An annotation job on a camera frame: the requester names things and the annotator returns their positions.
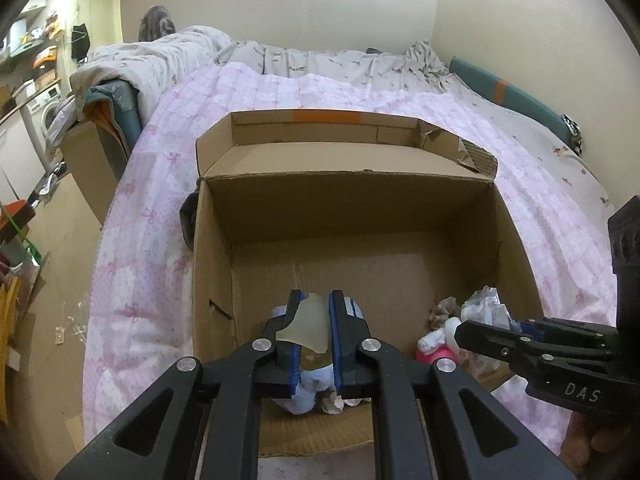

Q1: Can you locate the person's right hand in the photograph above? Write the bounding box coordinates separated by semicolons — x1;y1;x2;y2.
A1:
559;413;639;479

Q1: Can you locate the teal bolster with orange band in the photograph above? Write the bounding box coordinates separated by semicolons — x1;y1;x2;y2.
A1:
449;56;582;156

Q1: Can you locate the clear plastic bag with label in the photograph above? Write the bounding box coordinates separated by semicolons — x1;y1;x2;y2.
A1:
460;286;513;330

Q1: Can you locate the white grey crumpled duvet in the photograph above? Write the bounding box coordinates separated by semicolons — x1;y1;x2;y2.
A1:
69;24;452;124

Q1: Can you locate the brown bedside cardboard box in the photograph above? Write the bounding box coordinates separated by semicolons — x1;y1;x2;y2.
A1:
61;122;128;224

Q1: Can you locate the white washing machine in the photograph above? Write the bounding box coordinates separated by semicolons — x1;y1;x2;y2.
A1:
27;82;63;162

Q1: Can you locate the white kitchen cabinet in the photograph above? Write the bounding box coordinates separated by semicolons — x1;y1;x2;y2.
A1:
0;112;46;205

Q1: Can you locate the teal orange folded blanket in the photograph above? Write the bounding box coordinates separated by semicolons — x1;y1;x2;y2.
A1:
82;79;142;162

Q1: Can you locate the open cardboard box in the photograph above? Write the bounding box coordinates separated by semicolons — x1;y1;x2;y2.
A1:
191;108;547;458

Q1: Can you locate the pink rubber duck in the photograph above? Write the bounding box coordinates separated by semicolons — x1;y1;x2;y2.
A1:
416;344;459;364

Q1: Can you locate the cream ruffled scrunchie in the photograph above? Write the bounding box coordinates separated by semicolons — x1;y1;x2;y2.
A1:
319;390;371;415

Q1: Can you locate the white sock with blue stripe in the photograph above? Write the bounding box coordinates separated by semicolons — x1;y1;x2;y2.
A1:
345;297;363;318

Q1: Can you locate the yellow wooden ladder frame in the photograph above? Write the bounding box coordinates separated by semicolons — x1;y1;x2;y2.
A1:
0;274;22;425

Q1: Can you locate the pink patterned quilt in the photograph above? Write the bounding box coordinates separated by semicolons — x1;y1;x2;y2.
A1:
82;62;616;438

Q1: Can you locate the light blue fluffy cloth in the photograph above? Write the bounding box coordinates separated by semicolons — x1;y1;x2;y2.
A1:
269;306;338;416

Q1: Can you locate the grey striped plush on bed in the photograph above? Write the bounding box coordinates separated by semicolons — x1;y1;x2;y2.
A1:
138;6;176;42

